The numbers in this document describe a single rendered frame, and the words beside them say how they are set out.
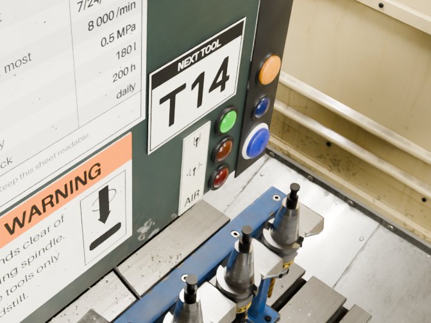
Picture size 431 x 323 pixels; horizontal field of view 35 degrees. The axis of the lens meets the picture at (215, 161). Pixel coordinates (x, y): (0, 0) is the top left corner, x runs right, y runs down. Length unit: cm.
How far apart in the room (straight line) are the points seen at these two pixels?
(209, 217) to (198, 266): 50
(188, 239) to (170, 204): 89
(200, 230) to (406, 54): 55
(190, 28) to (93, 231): 15
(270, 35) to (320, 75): 96
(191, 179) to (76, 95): 18
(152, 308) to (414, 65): 72
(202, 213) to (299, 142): 31
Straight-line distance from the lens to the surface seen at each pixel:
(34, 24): 35
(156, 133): 47
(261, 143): 60
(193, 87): 48
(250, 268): 95
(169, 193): 54
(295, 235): 102
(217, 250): 100
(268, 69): 55
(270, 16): 53
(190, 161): 53
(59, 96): 38
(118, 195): 48
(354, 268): 158
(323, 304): 138
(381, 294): 157
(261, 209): 107
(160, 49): 43
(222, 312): 96
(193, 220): 147
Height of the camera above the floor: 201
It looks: 44 degrees down
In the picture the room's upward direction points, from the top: 7 degrees clockwise
